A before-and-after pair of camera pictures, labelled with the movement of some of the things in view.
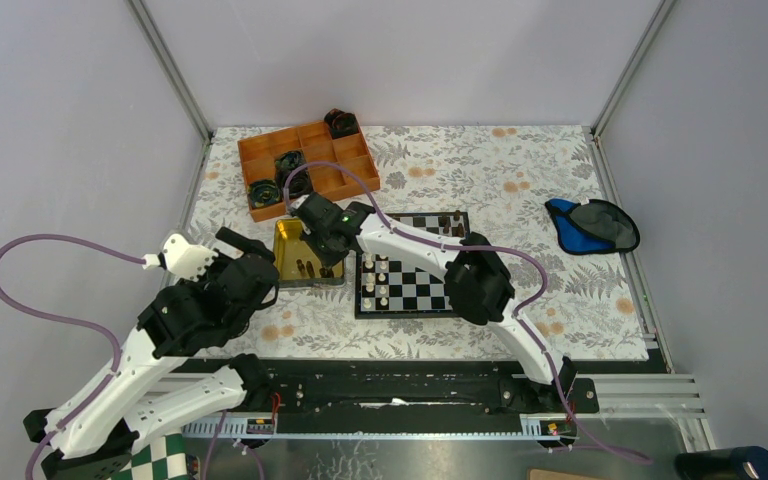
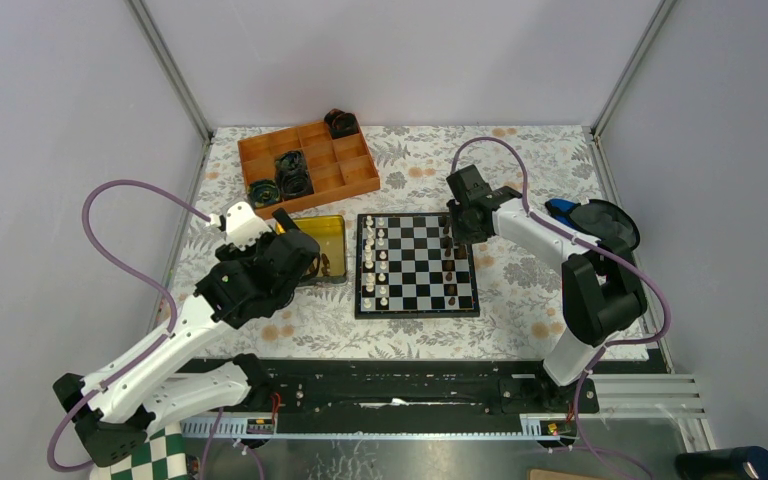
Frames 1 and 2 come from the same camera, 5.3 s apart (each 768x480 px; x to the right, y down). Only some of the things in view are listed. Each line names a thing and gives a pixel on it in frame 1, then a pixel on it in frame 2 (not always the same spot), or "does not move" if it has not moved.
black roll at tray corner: x=341 y=123 does not move
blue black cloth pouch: x=593 y=227 does not move
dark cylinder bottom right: x=740 y=463 does not move
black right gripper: x=327 y=260 to x=458 y=236
